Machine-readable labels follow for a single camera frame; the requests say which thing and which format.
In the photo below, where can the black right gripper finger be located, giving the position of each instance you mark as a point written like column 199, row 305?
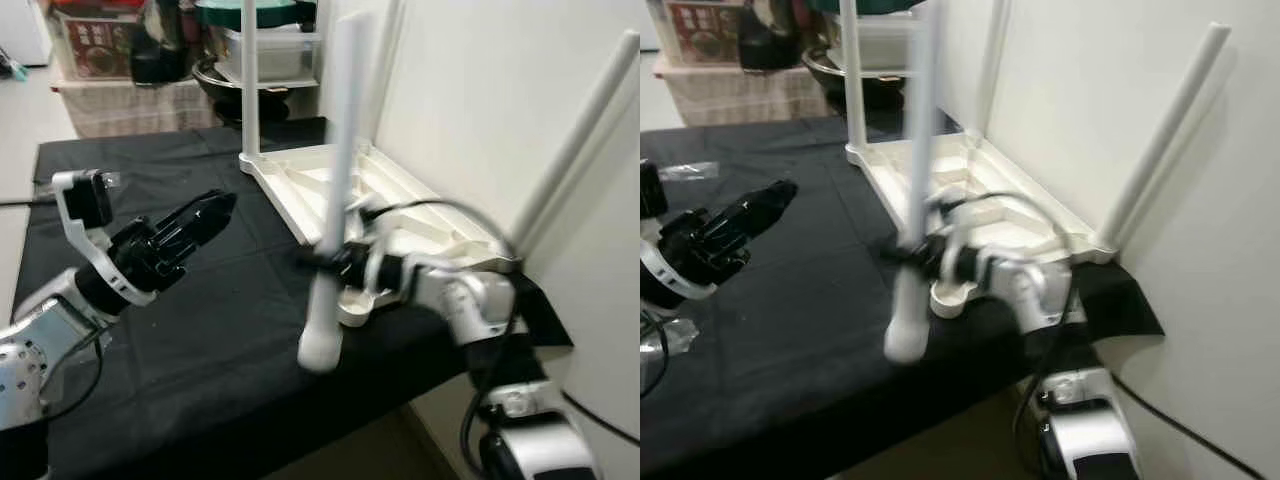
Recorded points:
column 895, row 255
column 312, row 262

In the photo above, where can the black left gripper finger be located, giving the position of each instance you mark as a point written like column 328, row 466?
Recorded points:
column 195, row 240
column 765, row 200
column 755, row 232
column 205, row 210

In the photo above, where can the white plastic table leg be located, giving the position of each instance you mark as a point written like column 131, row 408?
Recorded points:
column 852, row 70
column 385, row 60
column 920, row 180
column 1170, row 130
column 580, row 140
column 990, row 60
column 335, row 180
column 250, row 80

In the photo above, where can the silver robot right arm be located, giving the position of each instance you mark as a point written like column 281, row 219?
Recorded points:
column 480, row 310
column 1050, row 300

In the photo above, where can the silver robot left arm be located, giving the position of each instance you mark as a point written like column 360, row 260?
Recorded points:
column 655, row 290
column 40, row 340

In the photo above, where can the cream plastic children table top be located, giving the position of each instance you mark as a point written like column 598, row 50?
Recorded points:
column 400, row 210
column 1000, row 200

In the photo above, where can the clear plastic bag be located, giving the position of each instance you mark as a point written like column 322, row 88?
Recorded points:
column 690, row 170
column 110, row 180

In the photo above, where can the clear tape patch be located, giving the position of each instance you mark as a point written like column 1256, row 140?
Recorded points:
column 680, row 335

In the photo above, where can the cloth covered bench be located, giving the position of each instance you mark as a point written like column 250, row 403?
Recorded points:
column 740, row 95
column 130, row 105

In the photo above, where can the black table cloth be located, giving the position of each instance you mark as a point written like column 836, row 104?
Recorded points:
column 800, row 380
column 220, row 350

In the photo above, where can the black round bowl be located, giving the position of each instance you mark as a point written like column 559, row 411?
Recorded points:
column 225, row 95
column 830, row 80

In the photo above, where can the black bag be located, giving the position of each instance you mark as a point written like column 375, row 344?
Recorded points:
column 160, row 45
column 770, row 40

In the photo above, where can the clear plastic storage box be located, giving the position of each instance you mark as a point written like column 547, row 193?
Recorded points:
column 885, row 40
column 280, row 55

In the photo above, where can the storage box with orange lid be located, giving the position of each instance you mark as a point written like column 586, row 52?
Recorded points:
column 700, row 35
column 95, row 45

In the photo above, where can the green round lid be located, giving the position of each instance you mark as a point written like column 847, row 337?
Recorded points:
column 225, row 12
column 880, row 5

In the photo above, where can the broom with teal head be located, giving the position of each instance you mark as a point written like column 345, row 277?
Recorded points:
column 15, row 70

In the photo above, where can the white appliance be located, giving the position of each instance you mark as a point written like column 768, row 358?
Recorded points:
column 20, row 25

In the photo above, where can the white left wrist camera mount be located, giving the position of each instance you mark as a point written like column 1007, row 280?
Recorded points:
column 85, row 215
column 650, row 260

